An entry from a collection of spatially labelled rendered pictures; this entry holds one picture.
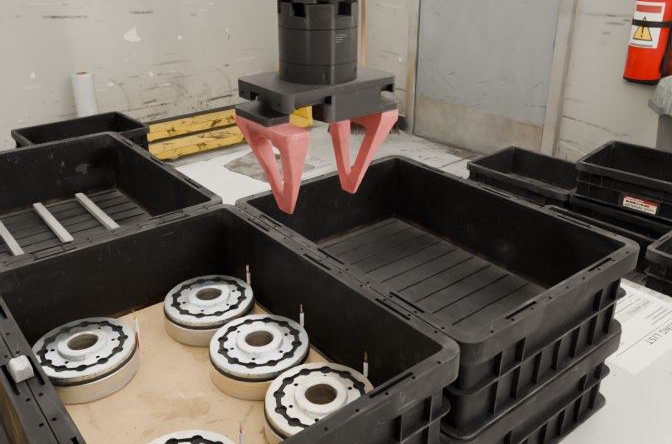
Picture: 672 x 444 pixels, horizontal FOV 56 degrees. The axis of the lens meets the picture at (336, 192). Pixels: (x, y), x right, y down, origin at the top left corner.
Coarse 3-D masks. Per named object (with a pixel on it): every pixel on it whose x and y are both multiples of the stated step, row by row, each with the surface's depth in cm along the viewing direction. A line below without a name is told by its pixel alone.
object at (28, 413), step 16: (0, 336) 54; (0, 352) 52; (0, 368) 50; (16, 384) 48; (16, 400) 47; (32, 400) 47; (16, 416) 46; (32, 416) 45; (32, 432) 44; (48, 432) 44
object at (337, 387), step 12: (300, 384) 58; (312, 384) 58; (324, 384) 58; (336, 384) 58; (300, 396) 56; (336, 396) 57; (300, 408) 55; (312, 408) 55; (324, 408) 55; (336, 408) 55
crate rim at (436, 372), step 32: (160, 224) 75; (256, 224) 75; (64, 256) 68; (352, 288) 61; (0, 320) 56; (416, 320) 56; (32, 352) 52; (448, 352) 52; (32, 384) 48; (384, 384) 48; (416, 384) 49; (448, 384) 52; (64, 416) 45; (352, 416) 45; (384, 416) 47
